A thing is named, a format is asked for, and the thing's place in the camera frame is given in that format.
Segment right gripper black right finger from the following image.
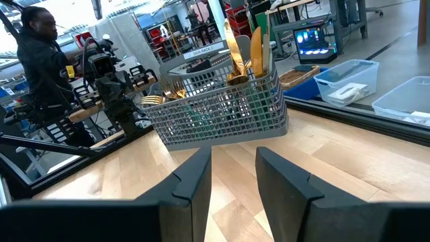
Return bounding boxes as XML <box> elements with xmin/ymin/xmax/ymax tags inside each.
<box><xmin>254</xmin><ymin>146</ymin><xmax>430</xmax><ymax>242</ymax></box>

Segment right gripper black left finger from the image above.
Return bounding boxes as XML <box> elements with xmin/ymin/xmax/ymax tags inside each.
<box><xmin>0</xmin><ymin>146</ymin><xmax>213</xmax><ymax>242</ymax></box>

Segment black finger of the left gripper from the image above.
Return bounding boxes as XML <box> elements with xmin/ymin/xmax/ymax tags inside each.
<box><xmin>112</xmin><ymin>102</ymin><xmax>131</xmax><ymax>134</ymax></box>
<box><xmin>128</xmin><ymin>102</ymin><xmax>153</xmax><ymax>134</ymax></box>

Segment grey mesh cutlery basket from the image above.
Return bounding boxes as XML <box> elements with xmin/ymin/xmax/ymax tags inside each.
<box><xmin>142</xmin><ymin>35</ymin><xmax>290</xmax><ymax>152</ymax></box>

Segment black button box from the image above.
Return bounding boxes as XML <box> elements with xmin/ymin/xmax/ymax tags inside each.
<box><xmin>44</xmin><ymin>122</ymin><xmax>73</xmax><ymax>145</ymax></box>

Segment person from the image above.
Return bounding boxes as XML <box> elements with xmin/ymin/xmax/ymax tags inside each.
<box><xmin>15</xmin><ymin>5</ymin><xmax>97</xmax><ymax>147</ymax></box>

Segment blue plastic bin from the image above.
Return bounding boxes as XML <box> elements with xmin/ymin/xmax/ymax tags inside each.
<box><xmin>284</xmin><ymin>67</ymin><xmax>332</xmax><ymax>102</ymax></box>

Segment small white box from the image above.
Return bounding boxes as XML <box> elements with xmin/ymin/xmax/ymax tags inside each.
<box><xmin>327</xmin><ymin>82</ymin><xmax>370</xmax><ymax>104</ymax></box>

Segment brown wicker tray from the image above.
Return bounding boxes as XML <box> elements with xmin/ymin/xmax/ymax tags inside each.
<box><xmin>278</xmin><ymin>65</ymin><xmax>322</xmax><ymax>91</ymax></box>

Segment clear plastic container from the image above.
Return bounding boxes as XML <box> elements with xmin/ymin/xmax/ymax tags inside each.
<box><xmin>313</xmin><ymin>58</ymin><xmax>380</xmax><ymax>108</ymax></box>

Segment translucent white plastic container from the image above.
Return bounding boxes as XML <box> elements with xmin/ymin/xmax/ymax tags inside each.
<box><xmin>371</xmin><ymin>75</ymin><xmax>430</xmax><ymax>128</ymax></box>

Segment grey metal workbench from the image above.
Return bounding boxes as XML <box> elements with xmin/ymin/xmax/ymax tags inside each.
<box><xmin>267</xmin><ymin>0</ymin><xmax>369</xmax><ymax>56</ymax></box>

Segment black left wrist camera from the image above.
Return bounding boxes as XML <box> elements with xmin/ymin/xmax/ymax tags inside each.
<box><xmin>87</xmin><ymin>52</ymin><xmax>117</xmax><ymax>80</ymax></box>

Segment black frame strut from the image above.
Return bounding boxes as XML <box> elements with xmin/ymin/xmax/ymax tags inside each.
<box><xmin>0</xmin><ymin>132</ymin><xmax>101</xmax><ymax>158</ymax></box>

